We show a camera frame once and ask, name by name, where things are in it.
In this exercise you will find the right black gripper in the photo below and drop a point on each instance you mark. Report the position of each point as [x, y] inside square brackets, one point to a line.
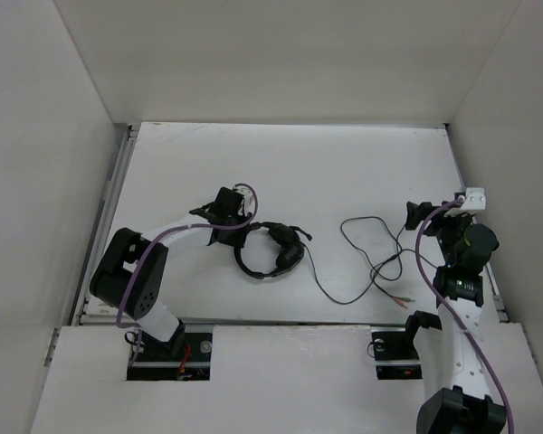
[415, 212]

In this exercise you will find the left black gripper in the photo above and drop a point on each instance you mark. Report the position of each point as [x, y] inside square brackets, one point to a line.
[235, 240]

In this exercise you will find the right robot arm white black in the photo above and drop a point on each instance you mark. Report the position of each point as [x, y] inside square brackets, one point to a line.
[463, 393]

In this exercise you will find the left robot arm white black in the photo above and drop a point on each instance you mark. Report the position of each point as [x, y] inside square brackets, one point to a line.
[130, 273]

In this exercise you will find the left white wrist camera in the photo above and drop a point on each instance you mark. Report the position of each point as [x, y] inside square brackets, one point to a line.
[248, 200]

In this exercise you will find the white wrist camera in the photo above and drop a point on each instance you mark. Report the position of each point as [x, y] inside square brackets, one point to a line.
[248, 200]
[471, 199]

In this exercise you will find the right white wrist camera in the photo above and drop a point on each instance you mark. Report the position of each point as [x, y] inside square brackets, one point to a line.
[471, 199]

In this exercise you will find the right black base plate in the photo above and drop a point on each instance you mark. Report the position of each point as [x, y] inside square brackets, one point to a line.
[395, 358]

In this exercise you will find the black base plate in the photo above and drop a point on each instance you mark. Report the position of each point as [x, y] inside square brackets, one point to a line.
[395, 358]
[149, 361]

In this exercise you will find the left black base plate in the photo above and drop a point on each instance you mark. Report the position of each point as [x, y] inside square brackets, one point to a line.
[149, 361]

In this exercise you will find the front aluminium rail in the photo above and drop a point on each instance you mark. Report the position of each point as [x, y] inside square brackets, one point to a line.
[108, 321]

